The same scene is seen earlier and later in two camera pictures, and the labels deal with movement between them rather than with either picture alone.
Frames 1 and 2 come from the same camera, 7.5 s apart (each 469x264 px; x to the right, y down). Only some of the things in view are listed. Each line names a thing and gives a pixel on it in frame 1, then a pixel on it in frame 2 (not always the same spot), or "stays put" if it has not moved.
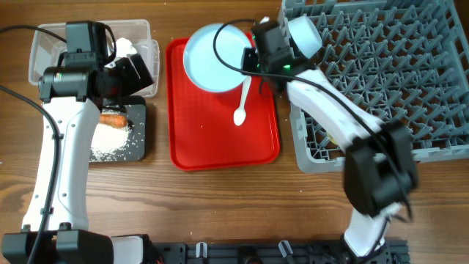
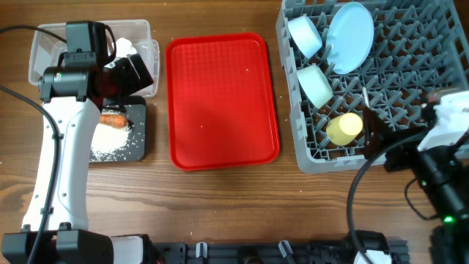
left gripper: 133,82 stays put
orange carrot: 116,120 stays put
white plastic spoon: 239,114 → 365,94
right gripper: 248,54 → 376,135
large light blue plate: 202,67 → 349,37
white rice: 107,140 stays put
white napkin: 124,48 stays put
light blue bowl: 305,35 stays put
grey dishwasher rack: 406,61 stays put
